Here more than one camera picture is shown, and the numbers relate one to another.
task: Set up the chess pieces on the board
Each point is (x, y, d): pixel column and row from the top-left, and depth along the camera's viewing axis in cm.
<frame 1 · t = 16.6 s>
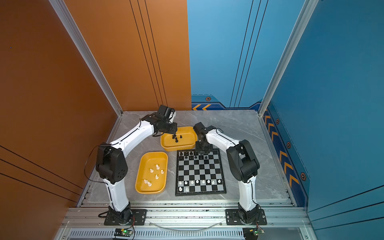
left hand: (175, 127, 92), fingers open
right hand: (199, 152, 94), fingers open
yellow tray with black pieces: (185, 138, 108), on the table
yellow tray with white pieces: (152, 175, 88), on the table
black white chess board: (199, 173, 89), on the table
black chess pawn piece: (181, 136, 107), on the table

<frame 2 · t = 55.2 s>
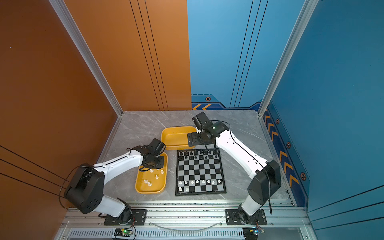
left hand: (161, 163, 89), fingers open
right hand: (194, 140, 80), fingers open
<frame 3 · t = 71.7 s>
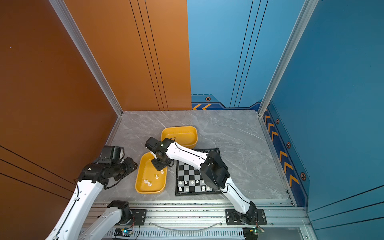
left hand: (134, 164, 76), fingers open
right hand: (158, 167, 84), fingers open
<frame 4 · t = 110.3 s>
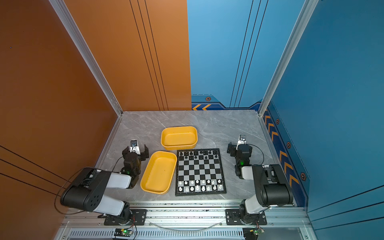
left hand: (136, 145, 90), fingers open
right hand: (237, 143, 94), fingers open
